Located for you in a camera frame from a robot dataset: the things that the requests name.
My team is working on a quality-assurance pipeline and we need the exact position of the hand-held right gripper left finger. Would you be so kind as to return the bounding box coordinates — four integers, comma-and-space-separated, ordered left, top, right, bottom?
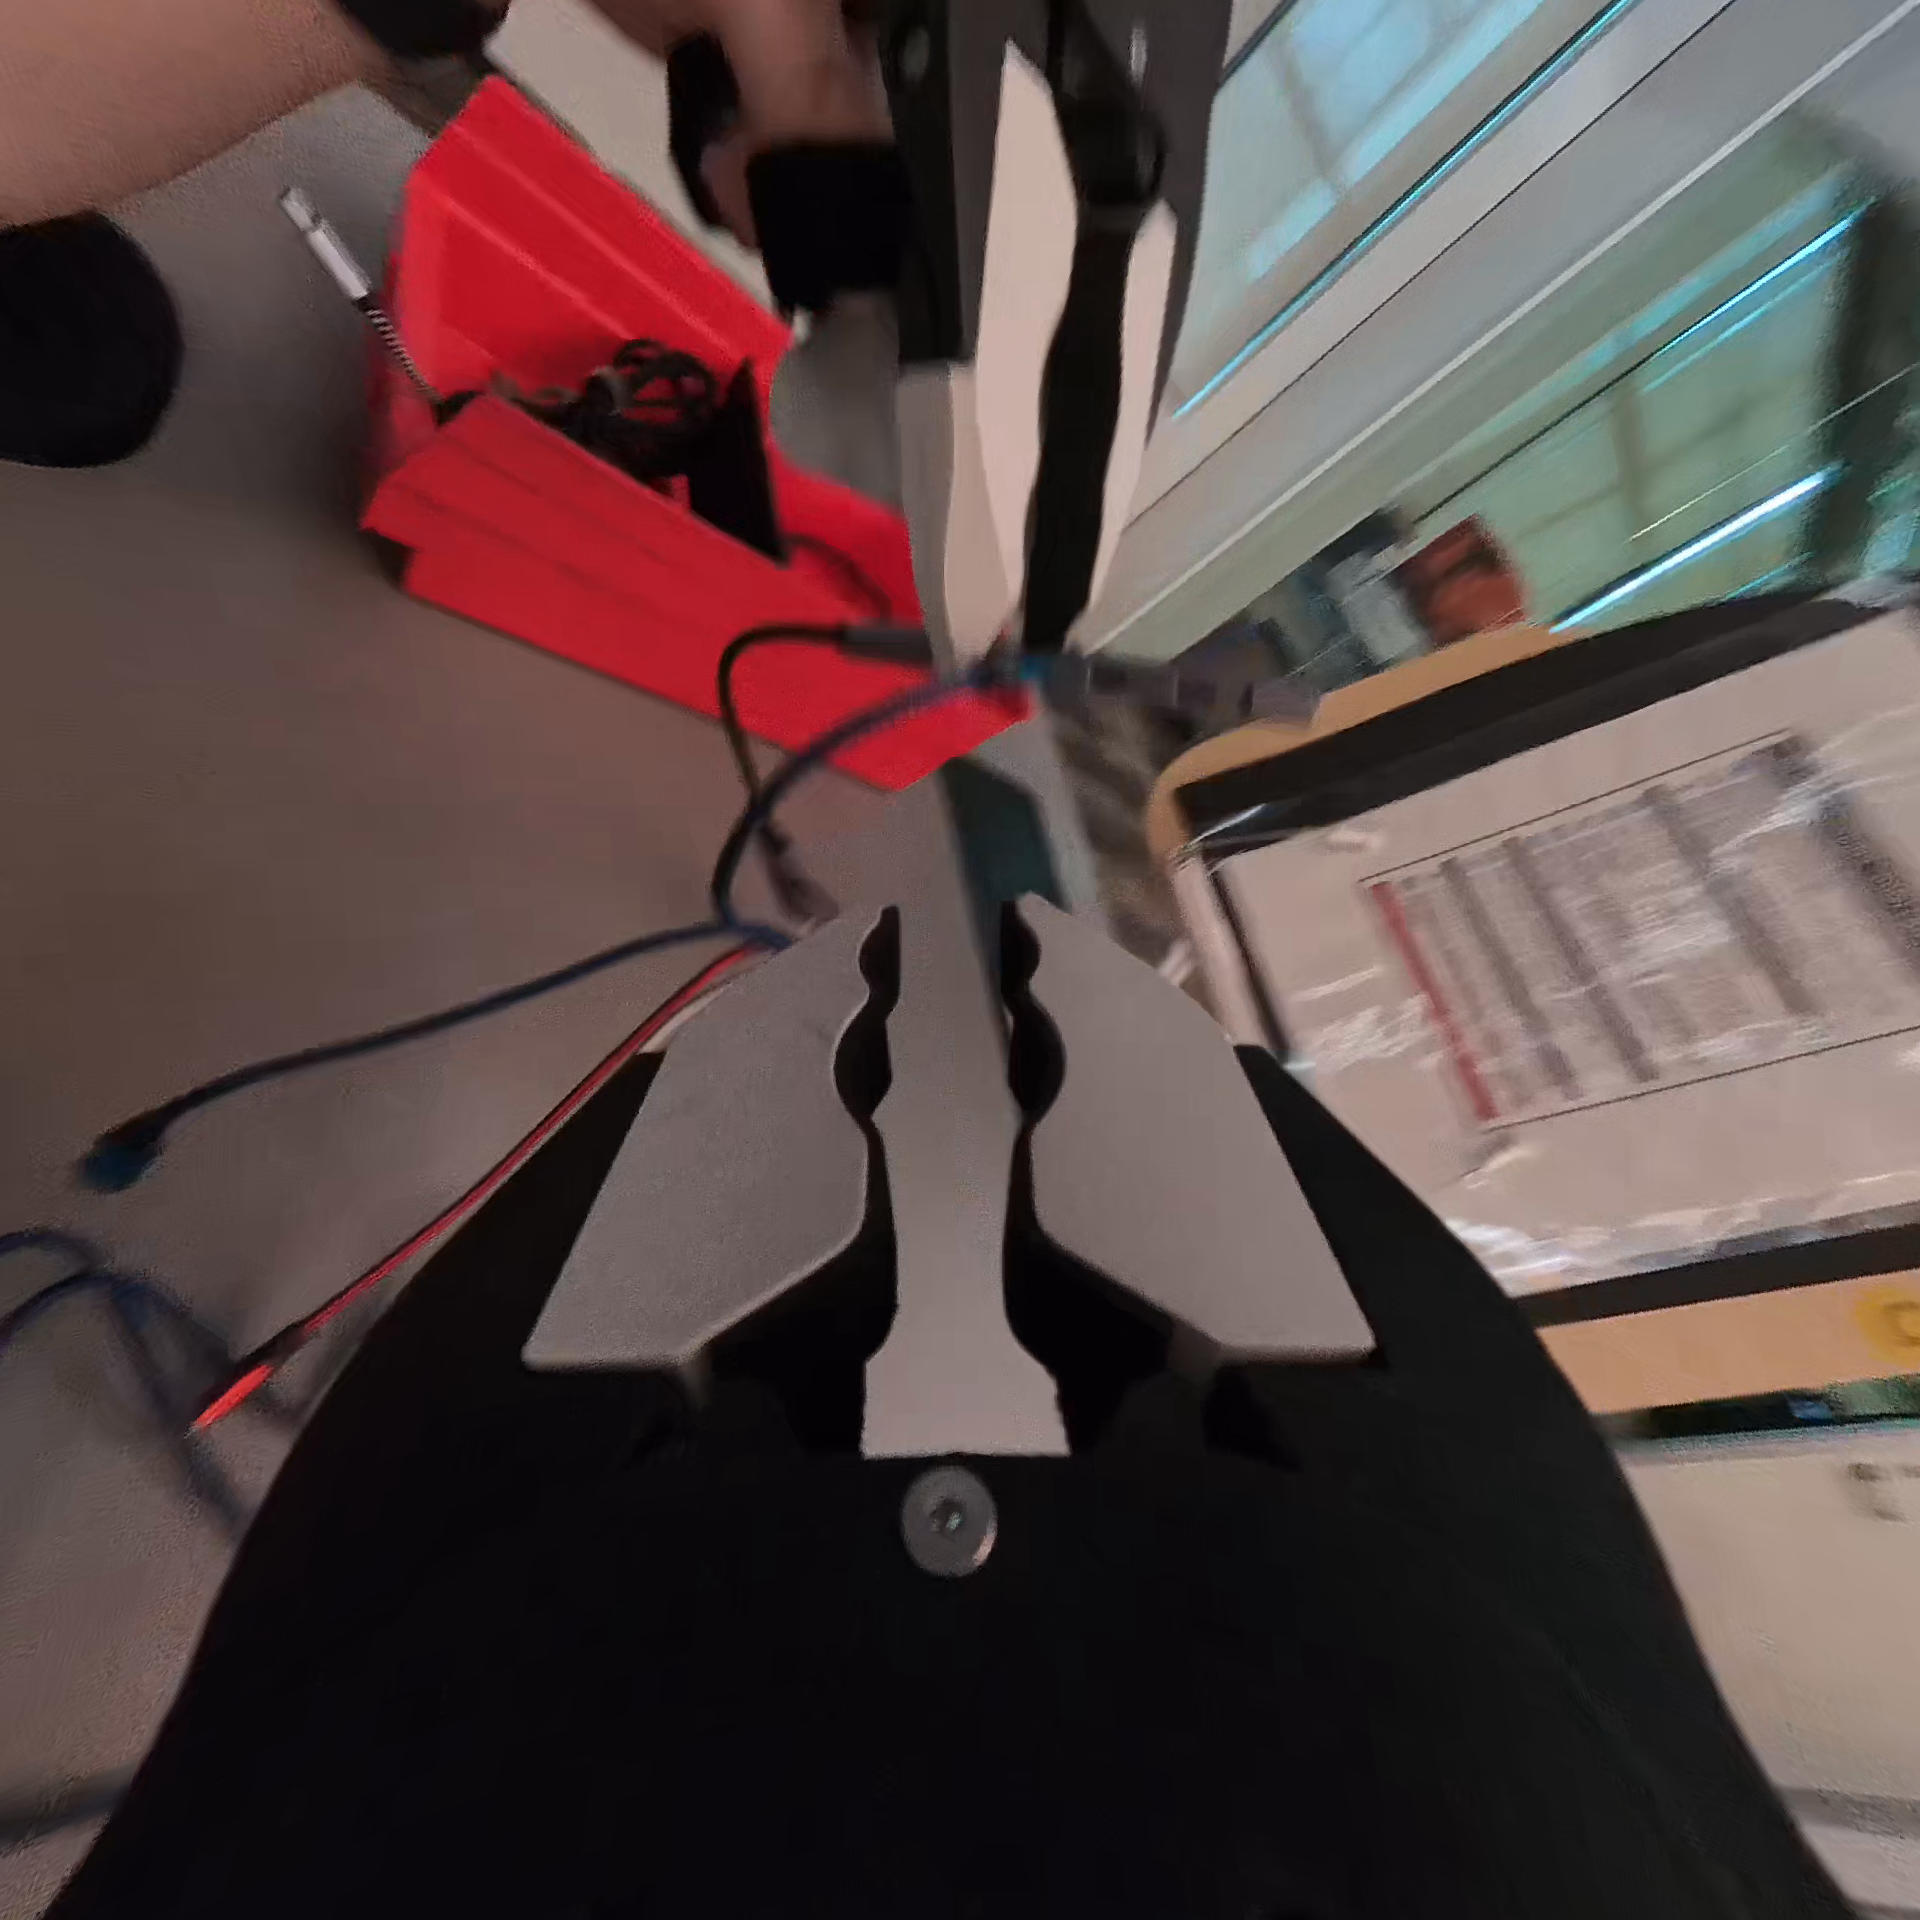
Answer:
524, 903, 904, 1373

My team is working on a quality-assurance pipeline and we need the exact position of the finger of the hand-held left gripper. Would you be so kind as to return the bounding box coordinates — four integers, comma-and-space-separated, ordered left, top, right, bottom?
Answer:
897, 43, 1085, 669
1034, 0, 1191, 662

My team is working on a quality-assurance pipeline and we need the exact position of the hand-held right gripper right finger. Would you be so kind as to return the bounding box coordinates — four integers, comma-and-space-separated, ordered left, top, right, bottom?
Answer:
997, 895, 1387, 1366

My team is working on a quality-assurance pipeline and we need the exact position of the grey usb hub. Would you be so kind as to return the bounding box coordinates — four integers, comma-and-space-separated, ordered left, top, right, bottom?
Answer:
714, 619, 1053, 919

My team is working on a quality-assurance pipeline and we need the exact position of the red plastic bin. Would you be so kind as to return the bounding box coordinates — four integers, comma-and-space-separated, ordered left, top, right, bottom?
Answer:
357, 73, 1040, 792

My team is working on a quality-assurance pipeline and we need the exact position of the black and white braided cable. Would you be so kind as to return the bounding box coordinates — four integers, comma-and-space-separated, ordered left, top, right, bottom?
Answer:
280, 185, 453, 413

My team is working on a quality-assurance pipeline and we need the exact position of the person's left forearm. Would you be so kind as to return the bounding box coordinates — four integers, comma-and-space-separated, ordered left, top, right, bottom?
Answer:
0, 0, 504, 225

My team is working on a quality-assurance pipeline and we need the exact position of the black elbow pad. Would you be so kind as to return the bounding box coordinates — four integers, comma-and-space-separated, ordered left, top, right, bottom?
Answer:
0, 209, 187, 470

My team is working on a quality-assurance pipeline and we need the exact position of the person's left hand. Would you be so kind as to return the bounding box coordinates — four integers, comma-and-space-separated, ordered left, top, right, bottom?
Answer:
601, 0, 895, 159

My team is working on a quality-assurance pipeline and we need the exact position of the black bin divider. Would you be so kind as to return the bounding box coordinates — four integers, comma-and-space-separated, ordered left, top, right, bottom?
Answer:
685, 360, 791, 560

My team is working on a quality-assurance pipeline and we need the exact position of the wood-edged display board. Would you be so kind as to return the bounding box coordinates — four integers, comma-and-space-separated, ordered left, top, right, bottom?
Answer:
1145, 599, 1920, 1420

